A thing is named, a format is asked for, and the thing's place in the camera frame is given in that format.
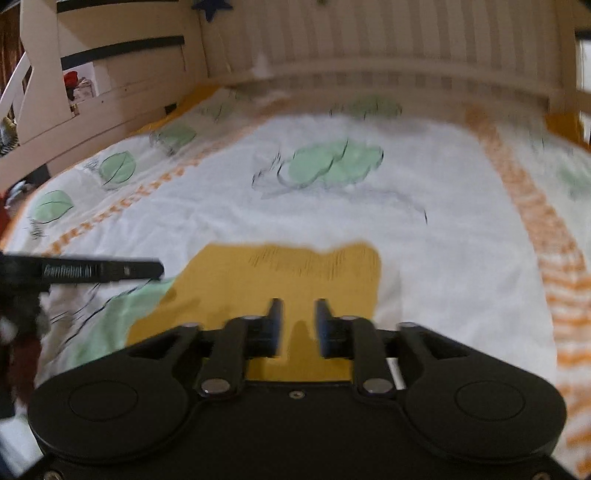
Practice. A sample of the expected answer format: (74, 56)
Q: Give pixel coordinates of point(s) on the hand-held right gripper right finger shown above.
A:
(325, 330)

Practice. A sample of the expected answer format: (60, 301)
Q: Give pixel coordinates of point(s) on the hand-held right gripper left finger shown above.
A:
(274, 330)

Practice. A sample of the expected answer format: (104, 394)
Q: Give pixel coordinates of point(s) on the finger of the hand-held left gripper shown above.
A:
(138, 270)

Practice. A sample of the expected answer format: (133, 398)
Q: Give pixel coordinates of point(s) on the mustard yellow knit shirt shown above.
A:
(231, 295)

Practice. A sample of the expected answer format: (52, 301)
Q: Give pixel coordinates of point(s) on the white leaf-print blanket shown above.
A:
(415, 184)

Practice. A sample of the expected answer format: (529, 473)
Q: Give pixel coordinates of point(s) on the white wooden railing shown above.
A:
(16, 92)

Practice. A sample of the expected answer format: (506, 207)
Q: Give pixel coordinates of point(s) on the red toy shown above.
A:
(72, 79)

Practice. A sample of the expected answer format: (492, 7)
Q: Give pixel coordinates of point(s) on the dark blue star decoration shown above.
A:
(211, 8)

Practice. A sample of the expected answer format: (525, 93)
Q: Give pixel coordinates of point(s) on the light wooden bed frame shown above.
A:
(392, 46)

